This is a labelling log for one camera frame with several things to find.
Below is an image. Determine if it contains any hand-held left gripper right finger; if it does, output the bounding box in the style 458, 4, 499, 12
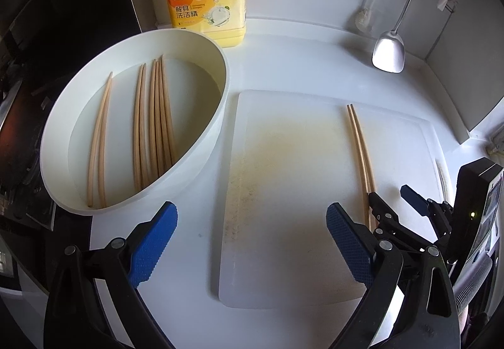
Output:
325, 203, 461, 349

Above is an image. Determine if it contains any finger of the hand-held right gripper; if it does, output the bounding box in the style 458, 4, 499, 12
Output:
399, 184, 457, 251
368, 192, 438, 253

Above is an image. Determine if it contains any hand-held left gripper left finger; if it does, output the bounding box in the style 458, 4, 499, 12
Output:
43, 201, 179, 349

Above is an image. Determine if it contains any light wooden chopstick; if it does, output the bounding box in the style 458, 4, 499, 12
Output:
350, 104, 376, 194
87, 72, 113, 209
98, 72, 115, 209
346, 105, 373, 232

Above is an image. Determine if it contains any white round plastic basin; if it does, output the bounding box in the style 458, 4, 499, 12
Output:
39, 29, 230, 215

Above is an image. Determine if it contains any bunch of wooden chopsticks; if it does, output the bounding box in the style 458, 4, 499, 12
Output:
133, 54, 178, 192

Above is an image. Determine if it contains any white plastic cutting board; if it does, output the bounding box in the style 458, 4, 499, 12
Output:
218, 89, 453, 310

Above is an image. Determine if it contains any stainless steel spatula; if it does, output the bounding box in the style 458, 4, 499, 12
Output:
372, 0, 432, 74

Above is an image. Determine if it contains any black kitchen stove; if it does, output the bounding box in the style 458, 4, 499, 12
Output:
0, 0, 144, 295

